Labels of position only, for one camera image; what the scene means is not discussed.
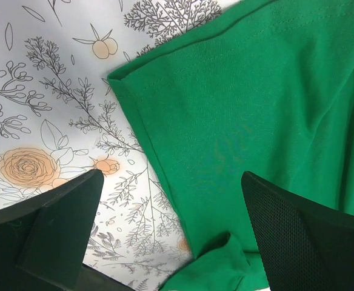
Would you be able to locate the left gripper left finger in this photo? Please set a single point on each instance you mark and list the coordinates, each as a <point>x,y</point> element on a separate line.
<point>43,239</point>

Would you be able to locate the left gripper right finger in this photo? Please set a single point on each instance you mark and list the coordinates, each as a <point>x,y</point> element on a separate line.
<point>303,245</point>

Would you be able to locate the green t-shirt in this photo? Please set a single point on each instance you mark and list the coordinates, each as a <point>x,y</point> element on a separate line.
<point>267,87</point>

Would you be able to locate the floral table mat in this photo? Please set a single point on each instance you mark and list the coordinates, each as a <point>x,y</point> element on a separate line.
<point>59,118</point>

